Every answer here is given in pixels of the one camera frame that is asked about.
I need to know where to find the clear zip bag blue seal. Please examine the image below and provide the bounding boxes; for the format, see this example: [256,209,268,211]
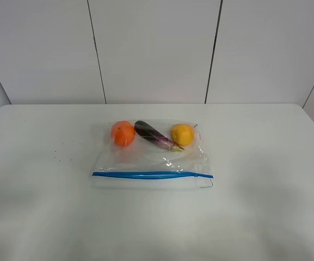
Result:
[90,119,214,191]

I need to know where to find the purple eggplant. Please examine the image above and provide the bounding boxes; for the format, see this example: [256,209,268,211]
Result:
[134,120,184,152]

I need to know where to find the yellow pear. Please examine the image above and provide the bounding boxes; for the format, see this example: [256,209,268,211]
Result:
[170,123,195,146]

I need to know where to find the orange fruit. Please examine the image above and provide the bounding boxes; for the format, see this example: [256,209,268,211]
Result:
[110,121,136,147]

